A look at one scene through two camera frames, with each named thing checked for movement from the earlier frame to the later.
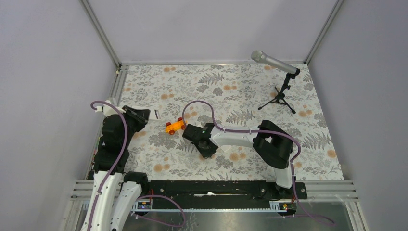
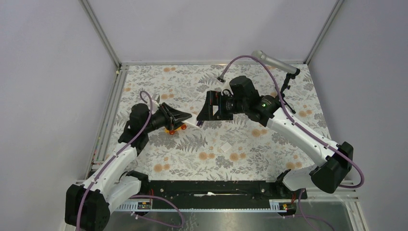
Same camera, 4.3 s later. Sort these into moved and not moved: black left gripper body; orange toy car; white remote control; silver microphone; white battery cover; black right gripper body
Moved: black left gripper body; black right gripper body; white remote control
Not moved: orange toy car; silver microphone; white battery cover
